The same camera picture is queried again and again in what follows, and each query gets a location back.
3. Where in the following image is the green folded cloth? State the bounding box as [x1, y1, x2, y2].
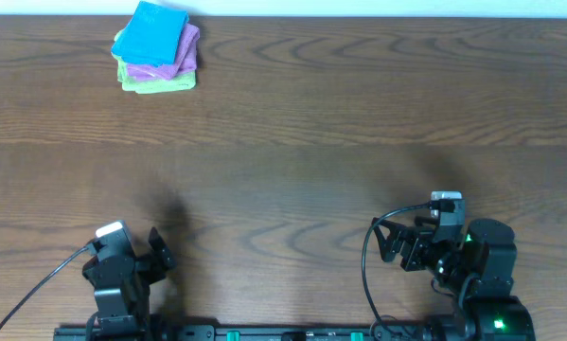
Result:
[113, 54, 197, 95]

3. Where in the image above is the blue microfibre cloth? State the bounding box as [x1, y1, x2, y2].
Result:
[111, 1, 188, 66]

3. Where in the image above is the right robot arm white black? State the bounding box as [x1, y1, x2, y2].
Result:
[372, 213, 535, 340]

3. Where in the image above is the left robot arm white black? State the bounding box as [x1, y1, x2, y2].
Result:
[82, 221, 176, 340]

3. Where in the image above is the purple folded cloth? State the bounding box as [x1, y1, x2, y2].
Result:
[125, 24, 200, 81]

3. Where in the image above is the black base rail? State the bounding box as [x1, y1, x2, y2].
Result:
[53, 323, 435, 341]

